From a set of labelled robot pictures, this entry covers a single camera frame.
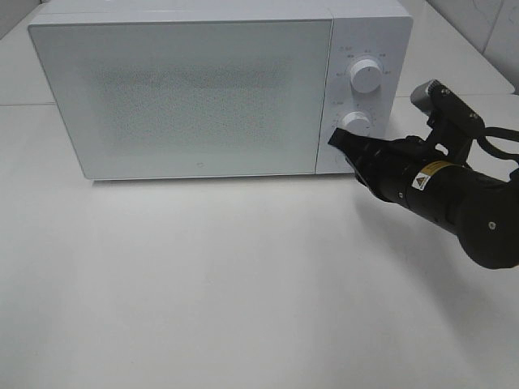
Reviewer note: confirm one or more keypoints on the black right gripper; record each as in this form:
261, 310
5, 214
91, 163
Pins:
385, 167

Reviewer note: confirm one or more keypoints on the white timer knob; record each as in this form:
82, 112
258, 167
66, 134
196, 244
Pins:
357, 123

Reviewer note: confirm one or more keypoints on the white microwave door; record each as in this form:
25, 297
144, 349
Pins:
144, 101

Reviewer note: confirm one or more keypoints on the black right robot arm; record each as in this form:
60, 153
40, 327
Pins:
481, 211

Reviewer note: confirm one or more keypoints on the upper white power knob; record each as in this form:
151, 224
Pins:
365, 75

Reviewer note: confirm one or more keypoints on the white microwave oven body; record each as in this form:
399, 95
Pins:
360, 29

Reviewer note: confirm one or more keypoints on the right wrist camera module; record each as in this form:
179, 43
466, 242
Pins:
454, 125

